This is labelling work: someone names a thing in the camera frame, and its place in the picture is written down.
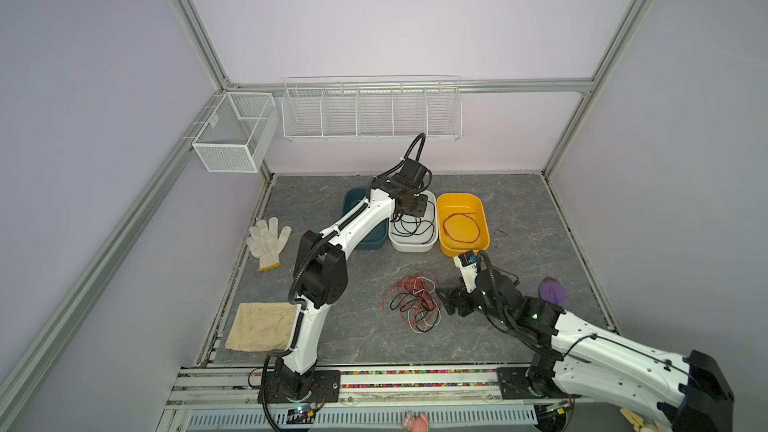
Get black cable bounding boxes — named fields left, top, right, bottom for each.
left=392, top=200, right=436, bottom=241

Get red black white cables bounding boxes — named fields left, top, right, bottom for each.
left=382, top=271, right=443, bottom=334

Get red cable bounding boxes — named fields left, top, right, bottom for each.
left=442, top=212, right=482, bottom=245

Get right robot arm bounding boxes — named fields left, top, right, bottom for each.
left=438, top=250, right=735, bottom=431

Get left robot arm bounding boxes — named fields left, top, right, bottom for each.
left=261, top=133, right=432, bottom=401

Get white plastic bin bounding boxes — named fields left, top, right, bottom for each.
left=388, top=190, right=439, bottom=253

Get teal plastic bin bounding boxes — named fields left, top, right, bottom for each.
left=339, top=186, right=390, bottom=251

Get yellow plastic bin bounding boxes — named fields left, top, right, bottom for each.
left=436, top=193, right=490, bottom=257

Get pink purple brush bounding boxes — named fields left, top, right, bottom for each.
left=538, top=277, right=567, bottom=306

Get pink object at bottom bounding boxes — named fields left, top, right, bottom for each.
left=401, top=412, right=429, bottom=432

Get white cotton glove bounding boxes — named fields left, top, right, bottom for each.
left=245, top=217, right=292, bottom=271

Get small white mesh basket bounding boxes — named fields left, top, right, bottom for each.
left=192, top=92, right=279, bottom=173

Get beige rubber glove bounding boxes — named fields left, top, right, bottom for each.
left=225, top=302, right=297, bottom=352

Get cream object bottom right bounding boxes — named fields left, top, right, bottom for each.
left=620, top=408, right=660, bottom=432

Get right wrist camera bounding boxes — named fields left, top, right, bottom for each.
left=453, top=250, right=478, bottom=293

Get long white wire rack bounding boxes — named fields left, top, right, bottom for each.
left=282, top=75, right=463, bottom=141

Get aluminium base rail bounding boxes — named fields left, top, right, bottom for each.
left=164, top=362, right=673, bottom=412

